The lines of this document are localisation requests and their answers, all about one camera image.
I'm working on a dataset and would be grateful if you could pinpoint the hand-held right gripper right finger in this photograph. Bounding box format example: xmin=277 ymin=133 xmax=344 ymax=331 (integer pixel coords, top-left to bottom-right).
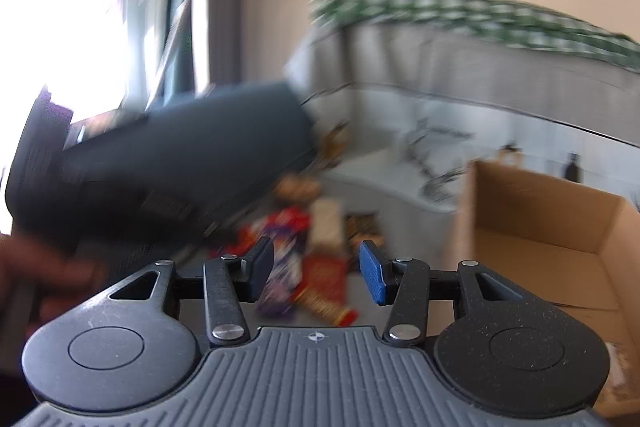
xmin=360 ymin=239 xmax=523 ymax=348

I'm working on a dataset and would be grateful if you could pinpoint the grey printed sofa cover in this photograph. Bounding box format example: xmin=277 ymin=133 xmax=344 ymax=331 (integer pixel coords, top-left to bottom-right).
xmin=285 ymin=14 xmax=640 ymax=212

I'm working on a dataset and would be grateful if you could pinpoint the red square snack packet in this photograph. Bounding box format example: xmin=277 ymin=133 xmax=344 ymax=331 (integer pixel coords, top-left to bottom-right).
xmin=300 ymin=254 xmax=348 ymax=303

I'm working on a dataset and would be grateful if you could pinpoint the person's left hand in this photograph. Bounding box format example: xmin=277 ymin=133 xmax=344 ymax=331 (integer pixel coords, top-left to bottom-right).
xmin=0 ymin=232 xmax=108 ymax=333

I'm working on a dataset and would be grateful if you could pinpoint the purple red tube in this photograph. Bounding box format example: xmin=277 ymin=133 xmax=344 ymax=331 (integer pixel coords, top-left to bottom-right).
xmin=257 ymin=232 xmax=303 ymax=318

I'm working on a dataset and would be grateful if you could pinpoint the beige snack packet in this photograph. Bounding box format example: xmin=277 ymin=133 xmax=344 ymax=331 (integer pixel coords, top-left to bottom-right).
xmin=310 ymin=199 xmax=346 ymax=258

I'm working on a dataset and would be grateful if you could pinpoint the dark patterned snack packet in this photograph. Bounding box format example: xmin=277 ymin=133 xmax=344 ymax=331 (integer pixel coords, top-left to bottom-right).
xmin=345 ymin=214 xmax=383 ymax=253

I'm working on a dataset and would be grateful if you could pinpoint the green checked cloth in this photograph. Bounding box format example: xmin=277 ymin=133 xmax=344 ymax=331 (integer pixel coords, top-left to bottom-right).
xmin=307 ymin=0 xmax=640 ymax=75

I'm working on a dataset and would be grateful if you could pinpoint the orange cracker packet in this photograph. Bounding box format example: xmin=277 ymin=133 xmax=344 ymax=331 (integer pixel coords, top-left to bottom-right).
xmin=275 ymin=174 xmax=321 ymax=202

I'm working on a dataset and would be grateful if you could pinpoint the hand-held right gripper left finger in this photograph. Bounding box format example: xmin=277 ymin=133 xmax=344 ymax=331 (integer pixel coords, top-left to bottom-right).
xmin=107 ymin=238 xmax=276 ymax=348

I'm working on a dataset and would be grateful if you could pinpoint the orange and red snack packet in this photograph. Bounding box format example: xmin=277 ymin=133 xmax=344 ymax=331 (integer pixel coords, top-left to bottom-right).
xmin=295 ymin=289 xmax=358 ymax=328

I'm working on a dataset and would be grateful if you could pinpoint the red and blue snack packet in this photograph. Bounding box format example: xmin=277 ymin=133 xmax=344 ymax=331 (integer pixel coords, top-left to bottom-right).
xmin=240 ymin=207 xmax=311 ymax=253

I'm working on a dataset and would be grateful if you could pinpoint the cardboard box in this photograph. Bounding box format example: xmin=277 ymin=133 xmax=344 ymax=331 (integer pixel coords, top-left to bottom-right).
xmin=450 ymin=159 xmax=640 ymax=418

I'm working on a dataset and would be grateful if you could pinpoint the grey curtain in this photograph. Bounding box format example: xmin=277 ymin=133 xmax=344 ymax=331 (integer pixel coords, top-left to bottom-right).
xmin=170 ymin=0 xmax=246 ymax=102

